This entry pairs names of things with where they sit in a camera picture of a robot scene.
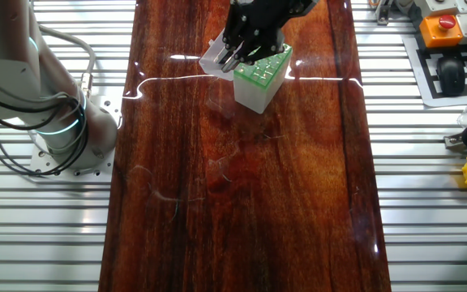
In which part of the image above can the small silver metal bracket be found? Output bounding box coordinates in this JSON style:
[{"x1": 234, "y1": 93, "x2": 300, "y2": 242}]
[{"x1": 375, "y1": 0, "x2": 395, "y2": 26}]

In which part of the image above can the black white calibration sheet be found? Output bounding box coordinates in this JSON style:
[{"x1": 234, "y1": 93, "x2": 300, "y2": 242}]
[{"x1": 402, "y1": 34, "x2": 467, "y2": 109}]

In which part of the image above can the translucent tip box green rack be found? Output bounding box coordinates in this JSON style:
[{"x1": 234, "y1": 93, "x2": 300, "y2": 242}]
[{"x1": 233, "y1": 43, "x2": 294, "y2": 115}]

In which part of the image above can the glossy wood grain board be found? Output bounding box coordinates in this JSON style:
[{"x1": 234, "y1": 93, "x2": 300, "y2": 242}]
[{"x1": 97, "y1": 0, "x2": 392, "y2": 292}]

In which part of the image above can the orange emergency stop box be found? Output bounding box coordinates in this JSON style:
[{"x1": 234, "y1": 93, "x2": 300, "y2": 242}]
[{"x1": 418, "y1": 15, "x2": 465, "y2": 49}]

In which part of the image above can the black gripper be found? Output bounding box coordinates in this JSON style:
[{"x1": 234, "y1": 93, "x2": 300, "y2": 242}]
[{"x1": 213, "y1": 0, "x2": 320, "y2": 74}]

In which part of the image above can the black computer mouse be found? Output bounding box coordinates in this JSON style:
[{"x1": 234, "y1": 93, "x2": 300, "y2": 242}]
[{"x1": 436, "y1": 55, "x2": 467, "y2": 97}]

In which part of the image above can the clear hinged box lid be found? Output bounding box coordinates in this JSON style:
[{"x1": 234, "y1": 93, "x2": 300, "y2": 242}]
[{"x1": 198, "y1": 28, "x2": 237, "y2": 82}]

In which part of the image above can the grey cable metal connector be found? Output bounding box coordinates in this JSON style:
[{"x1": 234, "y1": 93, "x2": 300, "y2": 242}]
[{"x1": 38, "y1": 24, "x2": 97, "y2": 101}]

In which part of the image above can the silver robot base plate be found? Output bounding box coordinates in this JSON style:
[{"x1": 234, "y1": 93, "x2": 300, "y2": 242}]
[{"x1": 28, "y1": 95, "x2": 123, "y2": 183}]

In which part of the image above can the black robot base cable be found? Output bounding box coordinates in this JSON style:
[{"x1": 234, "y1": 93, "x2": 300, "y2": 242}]
[
  {"x1": 0, "y1": 87, "x2": 76, "y2": 131},
  {"x1": 0, "y1": 99, "x2": 89, "y2": 178}
]

